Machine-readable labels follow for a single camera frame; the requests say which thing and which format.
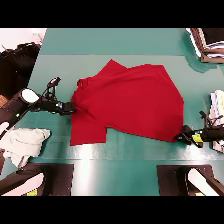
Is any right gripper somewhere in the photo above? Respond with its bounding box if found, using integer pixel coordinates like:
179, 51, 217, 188
176, 124, 205, 149

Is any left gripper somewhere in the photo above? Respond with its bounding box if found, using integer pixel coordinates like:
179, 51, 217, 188
56, 101, 78, 117

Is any red T-shirt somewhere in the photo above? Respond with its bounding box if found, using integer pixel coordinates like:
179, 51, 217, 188
69, 59, 185, 147

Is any white garment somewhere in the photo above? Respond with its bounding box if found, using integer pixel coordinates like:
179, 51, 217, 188
0, 127, 52, 170

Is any black garment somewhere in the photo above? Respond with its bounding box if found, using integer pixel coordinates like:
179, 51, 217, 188
0, 42, 42, 100

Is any heap of clothes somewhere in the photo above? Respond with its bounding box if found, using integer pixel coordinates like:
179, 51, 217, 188
189, 27, 224, 65

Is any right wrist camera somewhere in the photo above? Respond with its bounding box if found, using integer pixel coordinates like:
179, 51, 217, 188
198, 110, 218, 130

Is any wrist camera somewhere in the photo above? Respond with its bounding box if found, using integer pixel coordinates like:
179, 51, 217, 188
198, 110, 218, 130
46, 76, 62, 98

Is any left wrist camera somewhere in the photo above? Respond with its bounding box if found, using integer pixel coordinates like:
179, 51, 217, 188
46, 76, 62, 98

